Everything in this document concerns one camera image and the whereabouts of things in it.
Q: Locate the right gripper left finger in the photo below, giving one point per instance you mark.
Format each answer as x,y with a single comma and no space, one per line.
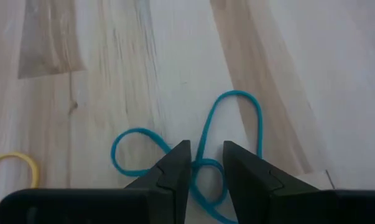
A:
171,180

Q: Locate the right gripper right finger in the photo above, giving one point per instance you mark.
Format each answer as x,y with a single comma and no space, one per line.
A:
252,186

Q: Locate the blue rubber band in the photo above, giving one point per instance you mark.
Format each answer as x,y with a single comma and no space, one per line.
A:
237,92

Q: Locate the yellow rubber band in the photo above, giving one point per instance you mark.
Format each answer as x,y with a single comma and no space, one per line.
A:
17,155

